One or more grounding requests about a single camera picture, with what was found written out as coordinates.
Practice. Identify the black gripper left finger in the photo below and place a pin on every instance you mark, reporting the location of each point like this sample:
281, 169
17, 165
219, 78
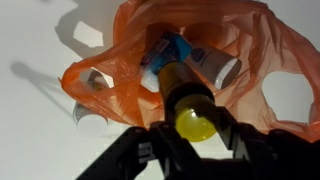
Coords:
166, 133

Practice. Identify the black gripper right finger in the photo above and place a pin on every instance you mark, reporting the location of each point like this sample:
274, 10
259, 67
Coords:
228, 128

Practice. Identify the dark bottle with yellow cap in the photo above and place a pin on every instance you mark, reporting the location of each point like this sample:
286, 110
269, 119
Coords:
186, 96

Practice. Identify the clear bottle with white cap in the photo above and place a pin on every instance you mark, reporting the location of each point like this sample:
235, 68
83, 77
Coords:
90, 125

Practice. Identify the orange plastic bag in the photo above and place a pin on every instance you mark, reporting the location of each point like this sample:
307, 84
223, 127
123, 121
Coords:
260, 50

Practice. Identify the white Nivea tube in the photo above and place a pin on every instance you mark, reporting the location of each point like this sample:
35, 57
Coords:
213, 65

